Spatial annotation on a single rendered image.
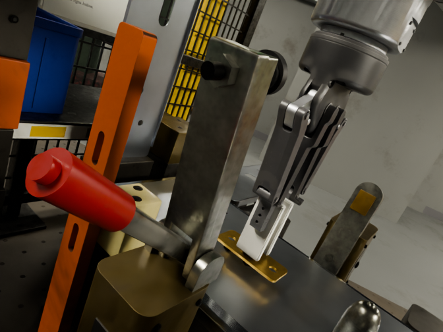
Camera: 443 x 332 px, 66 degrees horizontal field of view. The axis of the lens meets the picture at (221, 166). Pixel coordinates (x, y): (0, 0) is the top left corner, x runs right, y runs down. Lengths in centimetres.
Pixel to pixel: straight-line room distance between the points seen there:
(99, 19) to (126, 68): 52
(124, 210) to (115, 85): 13
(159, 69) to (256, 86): 35
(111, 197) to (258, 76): 10
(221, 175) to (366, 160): 454
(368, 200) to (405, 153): 429
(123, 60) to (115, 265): 15
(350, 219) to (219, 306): 25
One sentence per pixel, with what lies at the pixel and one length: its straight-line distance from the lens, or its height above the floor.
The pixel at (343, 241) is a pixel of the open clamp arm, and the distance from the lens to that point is 52.
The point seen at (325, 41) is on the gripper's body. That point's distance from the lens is 32.
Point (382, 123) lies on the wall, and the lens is 469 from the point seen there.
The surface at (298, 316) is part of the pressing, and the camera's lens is 38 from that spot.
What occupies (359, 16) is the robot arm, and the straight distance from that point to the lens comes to 32.
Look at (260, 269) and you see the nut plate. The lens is 38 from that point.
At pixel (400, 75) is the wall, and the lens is 470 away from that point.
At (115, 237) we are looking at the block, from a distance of 32.
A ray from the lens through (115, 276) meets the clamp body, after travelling 25.
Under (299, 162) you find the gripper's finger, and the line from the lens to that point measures 34.
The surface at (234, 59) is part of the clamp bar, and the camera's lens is 20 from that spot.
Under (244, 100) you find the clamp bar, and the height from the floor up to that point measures 119.
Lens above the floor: 121
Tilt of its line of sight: 18 degrees down
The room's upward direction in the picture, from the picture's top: 22 degrees clockwise
